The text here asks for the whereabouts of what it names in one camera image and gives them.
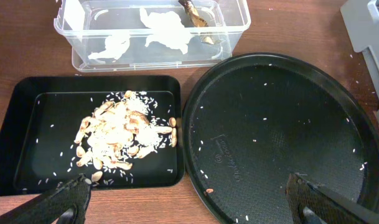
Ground clear plastic bin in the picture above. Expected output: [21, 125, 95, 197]
[54, 0, 251, 72]

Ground pile of food scraps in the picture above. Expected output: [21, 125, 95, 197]
[74, 90, 178, 186]

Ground round black tray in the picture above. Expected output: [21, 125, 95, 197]
[182, 54, 379, 223]

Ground rectangular black tray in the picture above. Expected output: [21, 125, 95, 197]
[0, 75, 182, 196]

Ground small crumpled white tissue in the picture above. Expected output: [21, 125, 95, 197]
[88, 34, 131, 60]

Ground grey dishwasher rack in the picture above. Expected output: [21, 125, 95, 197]
[340, 0, 379, 125]

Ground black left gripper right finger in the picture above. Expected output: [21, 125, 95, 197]
[285, 173, 379, 224]

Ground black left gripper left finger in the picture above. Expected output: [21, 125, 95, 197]
[0, 174, 91, 224]

